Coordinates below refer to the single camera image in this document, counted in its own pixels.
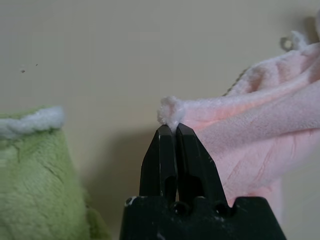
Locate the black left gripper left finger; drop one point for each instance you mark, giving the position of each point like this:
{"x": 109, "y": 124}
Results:
{"x": 160, "y": 165}

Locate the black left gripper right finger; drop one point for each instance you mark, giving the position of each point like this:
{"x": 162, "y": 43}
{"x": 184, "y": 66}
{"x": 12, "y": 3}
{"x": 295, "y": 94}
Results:
{"x": 197, "y": 170}

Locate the pink towel with embroidery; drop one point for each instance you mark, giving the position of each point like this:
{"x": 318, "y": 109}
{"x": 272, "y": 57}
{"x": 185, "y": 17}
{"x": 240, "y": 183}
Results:
{"x": 250, "y": 120}

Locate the green towel with white edge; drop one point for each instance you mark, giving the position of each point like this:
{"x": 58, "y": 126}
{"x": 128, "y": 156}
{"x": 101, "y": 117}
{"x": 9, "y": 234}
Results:
{"x": 37, "y": 175}

